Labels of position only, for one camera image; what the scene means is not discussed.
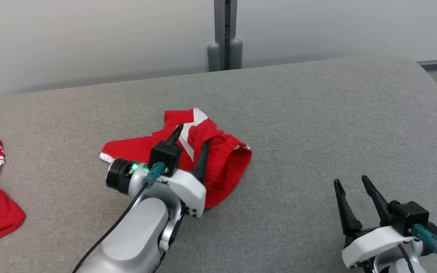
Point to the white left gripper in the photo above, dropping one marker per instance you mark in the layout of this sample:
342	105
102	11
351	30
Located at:
188	189

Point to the red shorts white trim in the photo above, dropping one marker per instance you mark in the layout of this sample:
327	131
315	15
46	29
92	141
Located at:
226	167

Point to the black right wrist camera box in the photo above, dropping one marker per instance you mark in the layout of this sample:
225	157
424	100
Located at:
410	218

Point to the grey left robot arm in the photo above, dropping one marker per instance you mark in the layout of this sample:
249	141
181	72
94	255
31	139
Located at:
135	239

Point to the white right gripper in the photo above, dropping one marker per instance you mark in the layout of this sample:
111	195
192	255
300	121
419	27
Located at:
374	240

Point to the grey cylindrical post foot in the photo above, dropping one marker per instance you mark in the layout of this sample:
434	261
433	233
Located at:
236	53
213	57

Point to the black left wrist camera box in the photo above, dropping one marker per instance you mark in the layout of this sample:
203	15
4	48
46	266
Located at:
164	156

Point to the grey metal partition post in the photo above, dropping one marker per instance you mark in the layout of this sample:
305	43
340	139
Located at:
220	22

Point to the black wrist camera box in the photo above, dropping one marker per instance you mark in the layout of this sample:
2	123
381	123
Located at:
164	156
410	218

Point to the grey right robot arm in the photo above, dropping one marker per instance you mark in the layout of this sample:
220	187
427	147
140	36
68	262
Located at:
404	263

